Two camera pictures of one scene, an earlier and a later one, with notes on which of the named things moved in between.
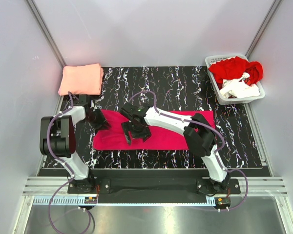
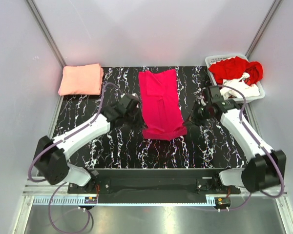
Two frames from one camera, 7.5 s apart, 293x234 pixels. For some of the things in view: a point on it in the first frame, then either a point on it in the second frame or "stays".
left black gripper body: x=94 y=116 to x=137 y=110
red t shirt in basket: x=234 y=68 stays
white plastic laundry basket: x=230 y=101 stays
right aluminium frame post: x=269 y=17 stays
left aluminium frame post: x=47 y=31 stays
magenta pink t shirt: x=163 y=137 to x=163 y=119
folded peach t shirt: x=81 y=80 stays
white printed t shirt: x=238 y=88 stays
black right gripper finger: x=128 y=127 to x=191 y=121
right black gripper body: x=134 y=132 to x=202 y=112
